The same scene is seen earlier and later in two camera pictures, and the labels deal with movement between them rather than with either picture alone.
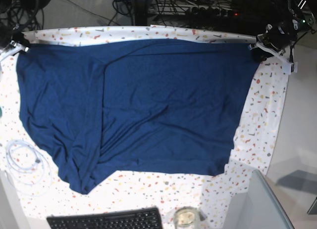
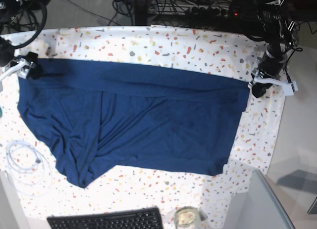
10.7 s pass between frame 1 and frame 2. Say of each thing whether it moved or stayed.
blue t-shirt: moved
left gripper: moved
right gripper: moved
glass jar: stayed
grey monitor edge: stayed
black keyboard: stayed
